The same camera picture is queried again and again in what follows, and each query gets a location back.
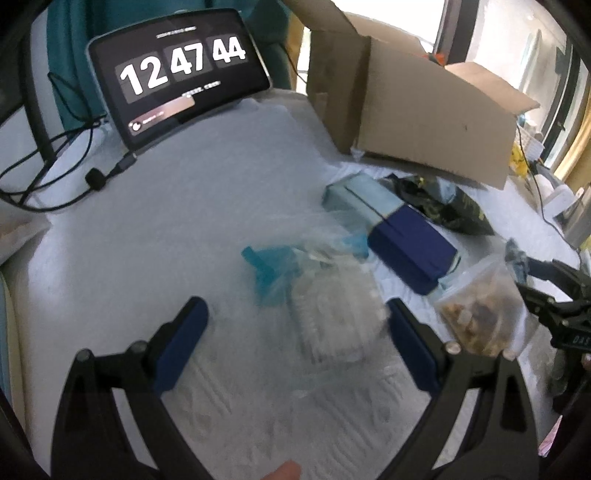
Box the yellow crumpled bag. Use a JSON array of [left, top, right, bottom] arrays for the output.
[[509, 143, 530, 179]]

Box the zip bag of nuts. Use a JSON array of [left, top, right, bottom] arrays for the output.
[[434, 255, 538, 360]]

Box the blue teal box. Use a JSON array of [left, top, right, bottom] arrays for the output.
[[322, 173, 460, 295]]

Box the open cardboard box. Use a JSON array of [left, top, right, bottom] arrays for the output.
[[286, 1, 539, 189]]

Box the dark green snack bag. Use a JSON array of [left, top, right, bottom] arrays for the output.
[[379, 174, 495, 236]]

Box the clear plastic tray package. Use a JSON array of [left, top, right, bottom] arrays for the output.
[[240, 210, 389, 391]]

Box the white paper box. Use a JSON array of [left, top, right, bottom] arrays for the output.
[[542, 184, 579, 220]]

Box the black tablet charging cable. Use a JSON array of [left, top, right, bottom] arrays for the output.
[[0, 73, 139, 213]]

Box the orange snack bag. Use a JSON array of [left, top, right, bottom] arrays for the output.
[[424, 53, 447, 67]]

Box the tablet showing clock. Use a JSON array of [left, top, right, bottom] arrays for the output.
[[87, 8, 271, 152]]

